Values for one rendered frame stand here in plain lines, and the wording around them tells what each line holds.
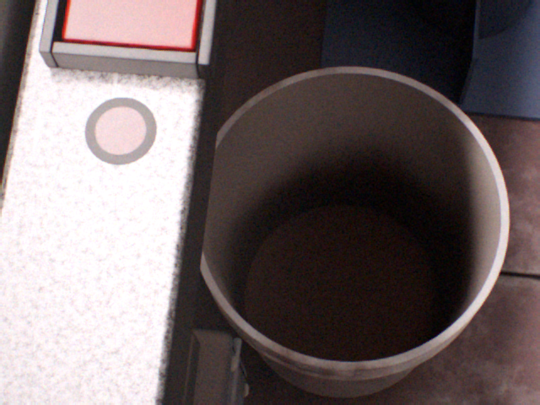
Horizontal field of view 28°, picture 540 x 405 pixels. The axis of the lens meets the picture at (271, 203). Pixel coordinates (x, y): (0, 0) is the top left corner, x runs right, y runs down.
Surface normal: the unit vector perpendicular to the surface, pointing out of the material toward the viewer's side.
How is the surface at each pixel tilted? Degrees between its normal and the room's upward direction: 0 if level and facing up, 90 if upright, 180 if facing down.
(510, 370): 0
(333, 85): 87
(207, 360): 0
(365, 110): 87
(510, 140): 0
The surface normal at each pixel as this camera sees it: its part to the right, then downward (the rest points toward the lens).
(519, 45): -0.04, -0.30
